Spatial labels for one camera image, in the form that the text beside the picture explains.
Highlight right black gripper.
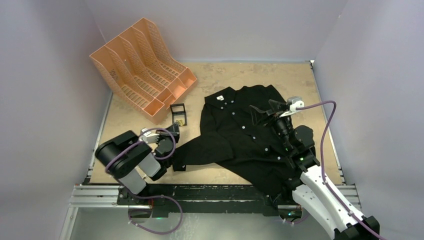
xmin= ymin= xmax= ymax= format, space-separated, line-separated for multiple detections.
xmin=249 ymin=100 xmax=294 ymax=152

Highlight gold leaf brooch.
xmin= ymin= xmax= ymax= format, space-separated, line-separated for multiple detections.
xmin=175 ymin=119 xmax=186 ymax=127

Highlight small black rectangular frame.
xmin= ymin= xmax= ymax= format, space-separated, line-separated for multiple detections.
xmin=169 ymin=103 xmax=188 ymax=126

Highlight black button shirt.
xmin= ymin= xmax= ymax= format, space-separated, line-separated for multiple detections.
xmin=172 ymin=85 xmax=299 ymax=196

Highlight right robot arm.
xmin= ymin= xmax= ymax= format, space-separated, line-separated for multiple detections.
xmin=249 ymin=96 xmax=382 ymax=240

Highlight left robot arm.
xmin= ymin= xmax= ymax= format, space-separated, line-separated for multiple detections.
xmin=94 ymin=122 xmax=180 ymax=205

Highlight orange plastic file organizer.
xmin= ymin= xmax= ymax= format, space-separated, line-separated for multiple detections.
xmin=89 ymin=18 xmax=197 ymax=124

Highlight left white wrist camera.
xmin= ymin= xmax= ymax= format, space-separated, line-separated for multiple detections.
xmin=138 ymin=128 xmax=163 ymax=144

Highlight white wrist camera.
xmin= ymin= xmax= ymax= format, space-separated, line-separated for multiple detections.
xmin=278 ymin=96 xmax=305 ymax=118
xmin=138 ymin=128 xmax=163 ymax=144

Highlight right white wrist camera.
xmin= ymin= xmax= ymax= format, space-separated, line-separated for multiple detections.
xmin=278 ymin=96 xmax=305 ymax=118

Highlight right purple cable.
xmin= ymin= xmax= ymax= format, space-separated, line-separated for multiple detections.
xmin=283 ymin=100 xmax=388 ymax=240

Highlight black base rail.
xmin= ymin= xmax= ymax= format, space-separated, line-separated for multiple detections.
xmin=117 ymin=183 xmax=304 ymax=219

